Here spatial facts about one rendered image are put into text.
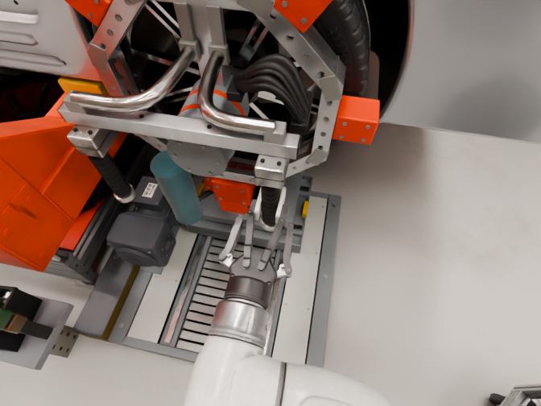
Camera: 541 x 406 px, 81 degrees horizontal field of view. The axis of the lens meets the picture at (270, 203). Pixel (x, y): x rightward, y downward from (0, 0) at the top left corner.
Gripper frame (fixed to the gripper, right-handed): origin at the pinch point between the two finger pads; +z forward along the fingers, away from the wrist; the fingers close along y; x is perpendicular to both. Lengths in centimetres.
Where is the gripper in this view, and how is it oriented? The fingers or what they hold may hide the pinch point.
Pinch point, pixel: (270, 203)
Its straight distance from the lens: 62.7
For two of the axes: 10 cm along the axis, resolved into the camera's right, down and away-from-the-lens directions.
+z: 2.1, -8.3, 5.2
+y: 9.8, 1.7, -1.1
